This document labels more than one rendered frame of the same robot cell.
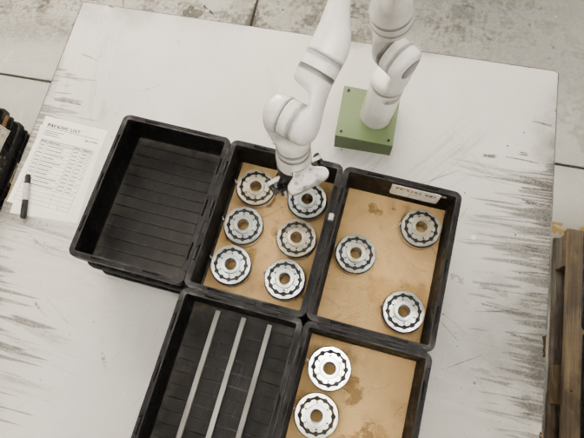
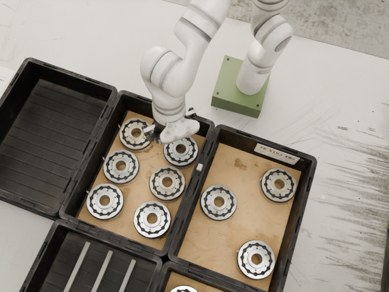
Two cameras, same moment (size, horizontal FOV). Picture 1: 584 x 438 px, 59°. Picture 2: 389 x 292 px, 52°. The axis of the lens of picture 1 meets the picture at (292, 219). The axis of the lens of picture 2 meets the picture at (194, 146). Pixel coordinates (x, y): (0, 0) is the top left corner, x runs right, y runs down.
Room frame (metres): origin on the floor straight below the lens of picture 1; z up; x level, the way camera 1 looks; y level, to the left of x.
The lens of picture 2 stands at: (0.06, -0.04, 1.97)
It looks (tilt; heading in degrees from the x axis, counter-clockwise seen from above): 69 degrees down; 354
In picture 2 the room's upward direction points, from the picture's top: 6 degrees clockwise
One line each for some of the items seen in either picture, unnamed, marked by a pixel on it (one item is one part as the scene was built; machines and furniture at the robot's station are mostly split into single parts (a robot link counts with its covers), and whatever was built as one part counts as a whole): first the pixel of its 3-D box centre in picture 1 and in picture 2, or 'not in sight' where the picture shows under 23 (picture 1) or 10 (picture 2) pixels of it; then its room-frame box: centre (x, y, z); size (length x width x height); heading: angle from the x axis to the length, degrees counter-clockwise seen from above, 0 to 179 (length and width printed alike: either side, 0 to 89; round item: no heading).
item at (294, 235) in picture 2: (386, 255); (245, 206); (0.29, -0.22, 0.92); 0.40 x 0.30 x 0.02; 160
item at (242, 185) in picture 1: (255, 187); (136, 133); (0.52, 0.09, 0.86); 0.10 x 0.10 x 0.01
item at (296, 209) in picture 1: (307, 199); (180, 149); (0.47, -0.04, 0.86); 0.10 x 0.10 x 0.01
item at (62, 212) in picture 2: (266, 224); (140, 168); (0.39, 0.06, 0.92); 0.40 x 0.30 x 0.02; 160
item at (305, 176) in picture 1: (298, 160); (172, 112); (0.44, -0.02, 1.17); 0.11 x 0.09 x 0.06; 24
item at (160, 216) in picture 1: (158, 202); (47, 138); (0.50, 0.35, 0.87); 0.40 x 0.30 x 0.11; 160
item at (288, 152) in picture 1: (288, 128); (164, 79); (0.47, -0.01, 1.27); 0.09 x 0.07 x 0.15; 52
